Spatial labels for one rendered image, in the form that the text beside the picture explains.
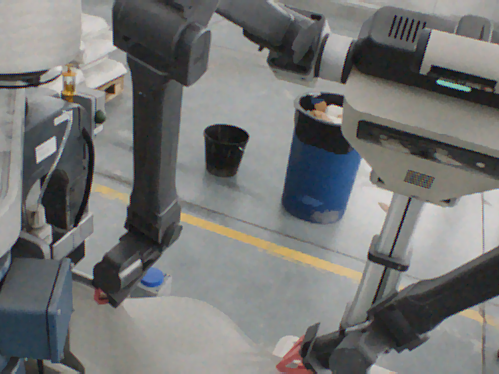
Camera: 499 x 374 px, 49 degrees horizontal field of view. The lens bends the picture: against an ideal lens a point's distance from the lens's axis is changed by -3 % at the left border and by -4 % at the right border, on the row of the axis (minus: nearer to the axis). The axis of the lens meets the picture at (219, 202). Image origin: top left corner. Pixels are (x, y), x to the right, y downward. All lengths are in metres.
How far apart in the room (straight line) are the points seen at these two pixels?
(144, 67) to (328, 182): 2.57
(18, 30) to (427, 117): 0.74
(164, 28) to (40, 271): 0.32
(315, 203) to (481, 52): 2.39
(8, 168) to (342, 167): 2.59
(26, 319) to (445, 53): 0.69
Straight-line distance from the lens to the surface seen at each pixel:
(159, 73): 0.63
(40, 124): 0.98
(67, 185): 1.11
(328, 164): 3.09
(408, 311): 0.83
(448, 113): 1.09
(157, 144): 0.72
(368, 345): 0.83
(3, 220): 0.61
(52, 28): 0.63
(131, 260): 0.89
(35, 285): 0.68
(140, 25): 0.61
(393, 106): 1.08
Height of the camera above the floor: 1.75
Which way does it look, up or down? 32 degrees down
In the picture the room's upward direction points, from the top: 8 degrees clockwise
